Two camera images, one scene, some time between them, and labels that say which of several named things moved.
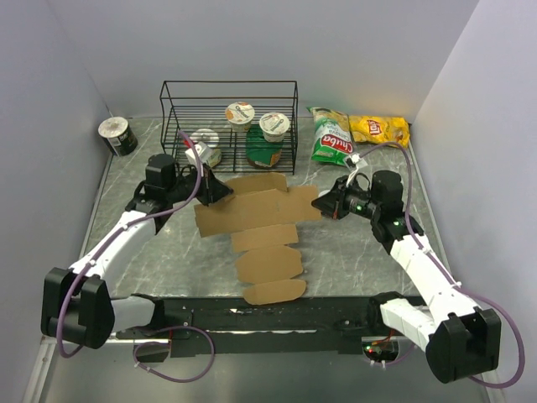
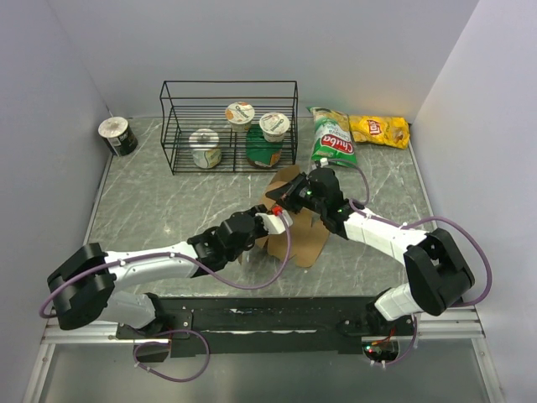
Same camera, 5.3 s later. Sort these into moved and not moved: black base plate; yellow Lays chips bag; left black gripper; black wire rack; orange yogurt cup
Moved: left black gripper
Not moved: orange yogurt cup; black base plate; yellow Lays chips bag; black wire rack
